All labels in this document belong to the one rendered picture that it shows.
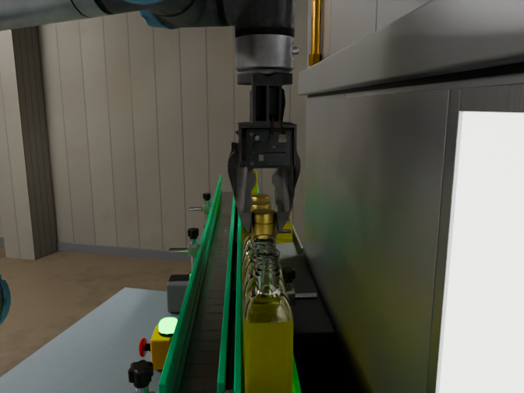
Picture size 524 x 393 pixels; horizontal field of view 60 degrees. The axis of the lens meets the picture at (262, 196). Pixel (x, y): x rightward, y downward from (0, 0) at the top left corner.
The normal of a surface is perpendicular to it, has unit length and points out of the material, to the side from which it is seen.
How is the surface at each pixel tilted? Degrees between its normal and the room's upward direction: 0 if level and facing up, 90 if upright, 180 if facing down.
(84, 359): 0
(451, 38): 90
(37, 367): 0
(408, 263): 90
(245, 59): 90
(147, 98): 90
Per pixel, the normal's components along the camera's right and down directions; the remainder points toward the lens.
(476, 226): -1.00, 0.01
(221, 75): -0.24, 0.19
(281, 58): 0.57, 0.17
